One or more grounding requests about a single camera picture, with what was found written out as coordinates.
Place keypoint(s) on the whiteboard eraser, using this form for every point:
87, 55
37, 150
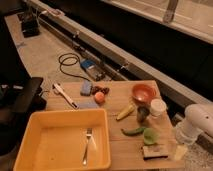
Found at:
155, 151

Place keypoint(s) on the dark grapes bunch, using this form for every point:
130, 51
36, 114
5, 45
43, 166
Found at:
104, 90

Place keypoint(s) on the orange fruit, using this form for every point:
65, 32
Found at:
99, 97

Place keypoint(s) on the blue electronic box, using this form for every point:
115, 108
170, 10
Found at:
92, 70

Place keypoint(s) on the yellow banana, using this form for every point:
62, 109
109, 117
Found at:
125, 112

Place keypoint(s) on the orange bowl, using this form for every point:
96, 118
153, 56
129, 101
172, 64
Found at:
143, 93

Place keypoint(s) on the dark metal cup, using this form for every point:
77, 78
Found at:
142, 113

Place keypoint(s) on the metal fork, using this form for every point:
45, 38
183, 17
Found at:
88, 137

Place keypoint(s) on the green chili pepper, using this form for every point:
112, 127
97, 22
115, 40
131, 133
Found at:
133, 132

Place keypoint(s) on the yellow plastic bin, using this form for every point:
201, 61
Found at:
56, 140

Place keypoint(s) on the wooden board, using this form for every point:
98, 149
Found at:
126, 152

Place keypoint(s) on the black chair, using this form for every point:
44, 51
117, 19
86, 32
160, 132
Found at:
26, 102

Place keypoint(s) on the black power box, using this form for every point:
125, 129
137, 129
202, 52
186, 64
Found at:
30, 28

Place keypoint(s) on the white handled spatula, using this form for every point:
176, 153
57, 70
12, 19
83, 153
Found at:
89, 104

